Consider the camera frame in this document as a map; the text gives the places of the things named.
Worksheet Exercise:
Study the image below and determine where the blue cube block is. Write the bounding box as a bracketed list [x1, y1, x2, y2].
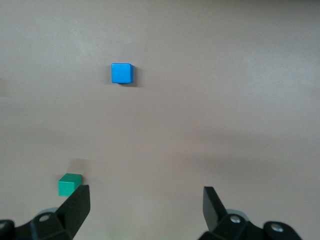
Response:
[111, 62, 134, 85]

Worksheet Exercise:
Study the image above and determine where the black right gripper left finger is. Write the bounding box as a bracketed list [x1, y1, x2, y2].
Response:
[0, 184, 91, 240]

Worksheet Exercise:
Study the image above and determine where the green cube block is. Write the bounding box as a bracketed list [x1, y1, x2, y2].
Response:
[58, 173, 83, 197]

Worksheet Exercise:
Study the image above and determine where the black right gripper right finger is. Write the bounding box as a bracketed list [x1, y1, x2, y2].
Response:
[198, 186, 304, 240]

